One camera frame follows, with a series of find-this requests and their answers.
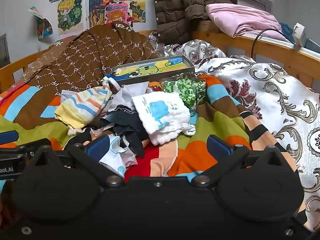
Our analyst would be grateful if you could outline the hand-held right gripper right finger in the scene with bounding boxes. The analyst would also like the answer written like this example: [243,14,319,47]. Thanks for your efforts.
[192,134,292,188]

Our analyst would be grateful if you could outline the fish and seaweed wall drawing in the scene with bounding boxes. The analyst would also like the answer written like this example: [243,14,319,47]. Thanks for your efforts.
[89,0,117,27]

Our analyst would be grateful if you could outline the grey framed board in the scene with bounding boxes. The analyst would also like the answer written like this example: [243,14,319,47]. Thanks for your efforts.
[0,34,10,68]

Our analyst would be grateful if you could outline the clear bag green white bits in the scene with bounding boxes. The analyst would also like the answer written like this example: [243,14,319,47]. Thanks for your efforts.
[160,72,208,117]

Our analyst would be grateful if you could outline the black cable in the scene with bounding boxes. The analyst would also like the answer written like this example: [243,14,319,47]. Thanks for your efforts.
[251,28,295,58]

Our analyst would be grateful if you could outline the blond child wall drawing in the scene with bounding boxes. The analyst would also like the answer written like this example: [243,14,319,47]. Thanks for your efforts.
[57,0,84,35]

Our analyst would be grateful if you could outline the dark green wall drawing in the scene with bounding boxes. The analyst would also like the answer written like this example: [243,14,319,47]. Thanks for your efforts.
[130,0,146,23]

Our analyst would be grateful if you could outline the grey tray with painted picture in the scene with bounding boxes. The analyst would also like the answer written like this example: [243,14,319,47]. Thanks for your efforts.
[106,55,195,85]

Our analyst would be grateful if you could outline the brown puffer jacket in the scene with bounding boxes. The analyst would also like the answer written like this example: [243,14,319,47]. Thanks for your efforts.
[152,0,238,45]

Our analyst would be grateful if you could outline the loose colourful paper drawing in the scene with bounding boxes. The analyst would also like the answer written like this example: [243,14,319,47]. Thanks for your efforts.
[29,6,53,41]

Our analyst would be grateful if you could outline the white sock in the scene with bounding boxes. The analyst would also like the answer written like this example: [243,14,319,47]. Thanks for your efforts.
[179,121,197,137]

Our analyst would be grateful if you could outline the white box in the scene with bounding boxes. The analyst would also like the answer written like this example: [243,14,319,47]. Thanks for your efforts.
[292,22,305,46]

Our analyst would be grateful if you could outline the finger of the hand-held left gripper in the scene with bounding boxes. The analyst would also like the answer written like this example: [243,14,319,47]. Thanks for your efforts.
[0,131,20,146]
[0,138,52,162]

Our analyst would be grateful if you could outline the grey flat object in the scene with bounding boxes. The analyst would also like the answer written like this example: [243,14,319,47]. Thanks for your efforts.
[304,38,320,54]

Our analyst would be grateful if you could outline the small white blue cloth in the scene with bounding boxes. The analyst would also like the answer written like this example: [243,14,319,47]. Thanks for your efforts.
[99,134,138,178]

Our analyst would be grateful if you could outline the white floral satin quilt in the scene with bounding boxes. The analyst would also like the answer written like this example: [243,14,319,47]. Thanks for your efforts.
[149,31,320,232]

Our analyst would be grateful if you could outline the white towel blue print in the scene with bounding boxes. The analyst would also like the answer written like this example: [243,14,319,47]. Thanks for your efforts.
[132,92,192,146]

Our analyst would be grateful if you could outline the brown letter-print blanket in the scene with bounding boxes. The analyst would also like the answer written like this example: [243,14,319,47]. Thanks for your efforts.
[10,21,160,98]

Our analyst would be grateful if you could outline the white crumpled cloth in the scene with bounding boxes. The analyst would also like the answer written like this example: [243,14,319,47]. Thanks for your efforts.
[112,82,150,113]

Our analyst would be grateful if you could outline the black cloth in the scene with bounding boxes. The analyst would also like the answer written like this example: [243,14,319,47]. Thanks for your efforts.
[99,104,150,158]

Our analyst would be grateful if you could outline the pink folded blanket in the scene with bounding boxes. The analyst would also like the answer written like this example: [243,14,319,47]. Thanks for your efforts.
[205,3,288,42]

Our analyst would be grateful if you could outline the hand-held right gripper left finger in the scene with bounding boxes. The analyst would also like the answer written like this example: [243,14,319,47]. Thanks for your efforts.
[25,135,125,187]

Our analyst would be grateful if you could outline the pastel striped cloth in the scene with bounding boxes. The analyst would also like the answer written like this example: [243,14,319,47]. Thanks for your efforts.
[54,79,118,135]

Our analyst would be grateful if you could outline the pink cartoon child wall drawing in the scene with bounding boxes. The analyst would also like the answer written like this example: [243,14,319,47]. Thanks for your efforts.
[105,1,133,28]

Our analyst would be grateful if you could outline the teal cloth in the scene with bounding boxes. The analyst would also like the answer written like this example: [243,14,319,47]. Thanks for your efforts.
[279,22,297,43]

